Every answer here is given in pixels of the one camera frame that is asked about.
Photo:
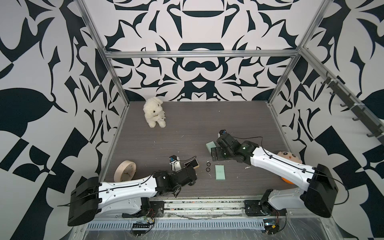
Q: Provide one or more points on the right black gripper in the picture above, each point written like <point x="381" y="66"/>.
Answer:
<point x="217" y="156"/>

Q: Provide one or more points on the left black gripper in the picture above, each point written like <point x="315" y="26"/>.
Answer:
<point x="191" y="168"/>

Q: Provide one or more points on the mint green box lid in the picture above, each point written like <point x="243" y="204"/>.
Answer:
<point x="220" y="172"/>

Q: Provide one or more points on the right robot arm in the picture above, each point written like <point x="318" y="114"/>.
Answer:
<point x="315" y="189"/>

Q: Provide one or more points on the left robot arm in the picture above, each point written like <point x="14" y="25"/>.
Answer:
<point x="129" y="199"/>

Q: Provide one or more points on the mint green box left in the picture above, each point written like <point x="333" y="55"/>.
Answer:
<point x="210" y="145"/>

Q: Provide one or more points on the beige round clock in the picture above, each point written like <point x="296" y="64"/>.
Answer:
<point x="125" y="171"/>

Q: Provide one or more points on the left electronics board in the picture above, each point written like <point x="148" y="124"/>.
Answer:
<point x="139" y="229"/>

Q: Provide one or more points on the electronics board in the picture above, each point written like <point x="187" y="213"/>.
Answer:
<point x="139" y="229"/>
<point x="271" y="226"/>

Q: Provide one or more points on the orange plush doll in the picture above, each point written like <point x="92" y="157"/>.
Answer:
<point x="290" y="156"/>

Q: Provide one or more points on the white plush bunny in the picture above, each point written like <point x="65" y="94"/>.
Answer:
<point x="154" y="113"/>

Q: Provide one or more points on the right electronics board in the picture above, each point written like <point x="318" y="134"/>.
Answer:
<point x="271" y="226"/>

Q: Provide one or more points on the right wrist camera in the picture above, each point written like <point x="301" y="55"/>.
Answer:
<point x="221" y="132"/>

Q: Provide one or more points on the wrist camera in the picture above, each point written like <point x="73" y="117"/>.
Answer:
<point x="175" y="163"/>
<point x="221" y="132"/>

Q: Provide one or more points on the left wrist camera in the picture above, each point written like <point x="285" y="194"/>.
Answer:
<point x="175" y="163"/>

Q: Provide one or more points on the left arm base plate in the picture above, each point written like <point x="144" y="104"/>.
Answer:
<point x="150" y="209"/>

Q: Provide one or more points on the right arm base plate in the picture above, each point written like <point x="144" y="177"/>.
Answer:
<point x="258" y="208"/>

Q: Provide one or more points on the wall hook rack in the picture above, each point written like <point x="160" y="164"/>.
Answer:
<point x="350" y="102"/>

